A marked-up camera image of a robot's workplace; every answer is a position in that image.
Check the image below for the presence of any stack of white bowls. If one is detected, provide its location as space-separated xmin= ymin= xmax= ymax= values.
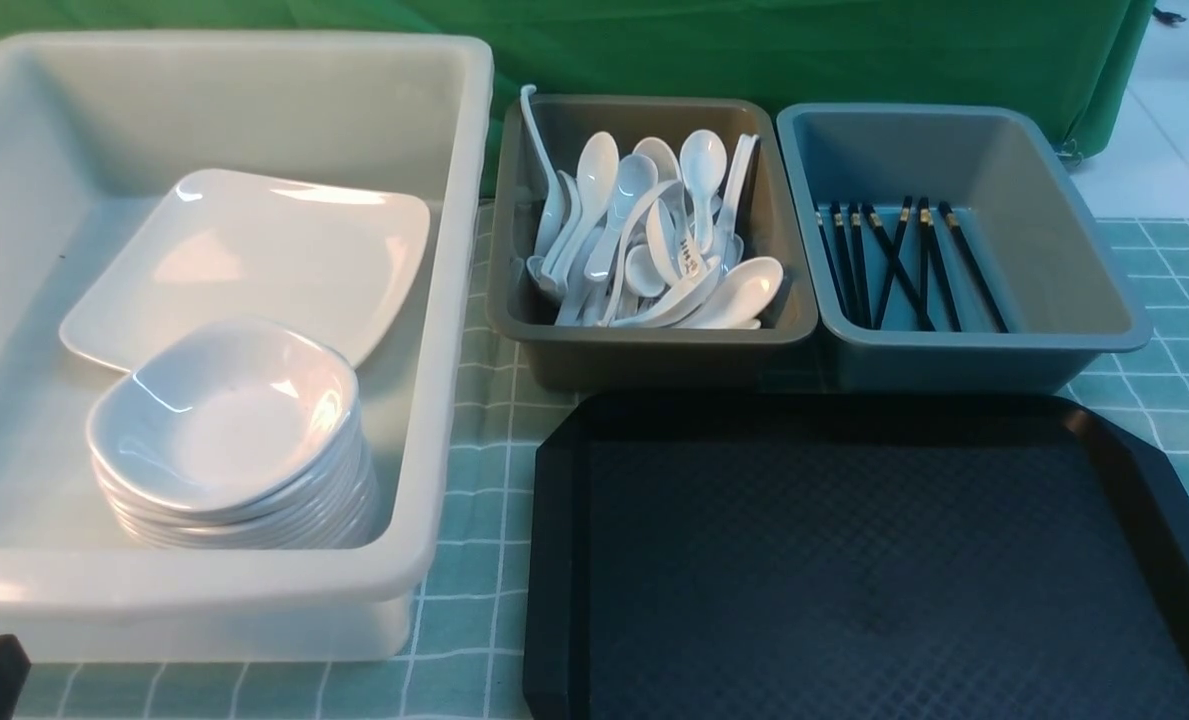
xmin=86 ymin=318 xmax=385 ymax=550

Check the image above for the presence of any pile of white spoons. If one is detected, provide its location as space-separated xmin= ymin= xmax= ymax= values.
xmin=518 ymin=86 xmax=786 ymax=331

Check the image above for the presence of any green backdrop cloth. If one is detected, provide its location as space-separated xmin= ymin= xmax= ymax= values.
xmin=0 ymin=1 xmax=1153 ymax=197

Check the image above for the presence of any teal checkered tablecloth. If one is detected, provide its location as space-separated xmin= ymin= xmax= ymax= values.
xmin=15 ymin=206 xmax=1189 ymax=719

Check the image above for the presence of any white ceramic spoon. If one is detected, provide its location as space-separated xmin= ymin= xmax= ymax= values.
xmin=547 ymin=131 xmax=619 ymax=293

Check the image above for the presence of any grey-blue plastic chopstick bin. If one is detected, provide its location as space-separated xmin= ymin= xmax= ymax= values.
xmin=776 ymin=102 xmax=1153 ymax=394

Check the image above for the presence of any large white square plate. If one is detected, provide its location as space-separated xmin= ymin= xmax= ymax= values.
xmin=59 ymin=168 xmax=430 ymax=372

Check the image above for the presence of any black serving tray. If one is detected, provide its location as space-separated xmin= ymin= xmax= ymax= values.
xmin=521 ymin=389 xmax=1189 ymax=719

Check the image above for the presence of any black chopstick in bin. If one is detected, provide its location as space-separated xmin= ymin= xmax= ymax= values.
xmin=866 ymin=195 xmax=914 ymax=328
xmin=938 ymin=201 xmax=1009 ymax=334
xmin=918 ymin=197 xmax=963 ymax=331
xmin=860 ymin=196 xmax=936 ymax=331

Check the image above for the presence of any brown plastic spoon bin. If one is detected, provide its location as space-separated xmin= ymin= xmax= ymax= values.
xmin=482 ymin=94 xmax=819 ymax=392

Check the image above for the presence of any large white plastic tub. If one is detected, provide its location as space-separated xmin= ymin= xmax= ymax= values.
xmin=0 ymin=29 xmax=493 ymax=664

